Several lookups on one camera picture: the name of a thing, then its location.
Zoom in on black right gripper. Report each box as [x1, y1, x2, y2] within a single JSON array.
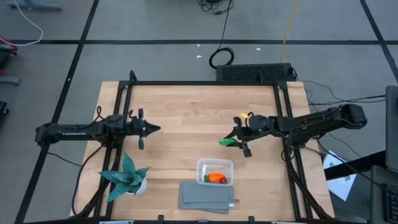
[[223, 113, 266, 158]]

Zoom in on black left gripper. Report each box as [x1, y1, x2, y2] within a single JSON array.
[[129, 108, 162, 151]]

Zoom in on green toy produce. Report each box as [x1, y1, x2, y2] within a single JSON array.
[[218, 138, 240, 147]]

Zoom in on orange toy produce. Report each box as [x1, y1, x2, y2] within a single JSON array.
[[203, 172, 225, 184]]

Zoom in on clear plastic tupperware container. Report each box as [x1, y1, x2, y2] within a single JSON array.
[[195, 157, 234, 187]]

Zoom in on teal artificial plant white pot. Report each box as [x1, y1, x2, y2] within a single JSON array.
[[98, 152, 150, 203]]

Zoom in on folded grey cloth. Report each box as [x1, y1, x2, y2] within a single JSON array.
[[178, 182, 236, 215]]

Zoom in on white printed paper sheet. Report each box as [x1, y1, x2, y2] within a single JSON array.
[[323, 151, 358, 202]]

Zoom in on grey cabinet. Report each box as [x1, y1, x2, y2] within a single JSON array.
[[385, 85, 398, 171]]

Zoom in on grey keyboard desk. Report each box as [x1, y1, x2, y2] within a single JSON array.
[[369, 164, 398, 224]]

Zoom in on grey furniture base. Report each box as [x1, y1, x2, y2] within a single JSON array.
[[5, 0, 62, 12]]

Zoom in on black metal table frame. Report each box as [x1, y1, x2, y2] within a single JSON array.
[[70, 70, 335, 224]]

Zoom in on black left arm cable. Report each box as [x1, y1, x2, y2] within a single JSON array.
[[70, 144, 105, 218]]

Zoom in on black coiled cable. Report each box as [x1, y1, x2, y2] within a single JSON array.
[[208, 0, 235, 70]]

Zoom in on thin black cables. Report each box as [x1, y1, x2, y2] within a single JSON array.
[[303, 80, 386, 106]]

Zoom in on yellow cable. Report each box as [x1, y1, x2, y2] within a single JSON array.
[[279, 0, 300, 63]]

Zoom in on black tangled cable bundle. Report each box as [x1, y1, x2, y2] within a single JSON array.
[[197, 0, 234, 16]]

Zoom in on white cable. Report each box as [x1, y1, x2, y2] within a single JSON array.
[[12, 0, 44, 47]]

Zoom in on red cable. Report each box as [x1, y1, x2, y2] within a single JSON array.
[[0, 35, 19, 53]]

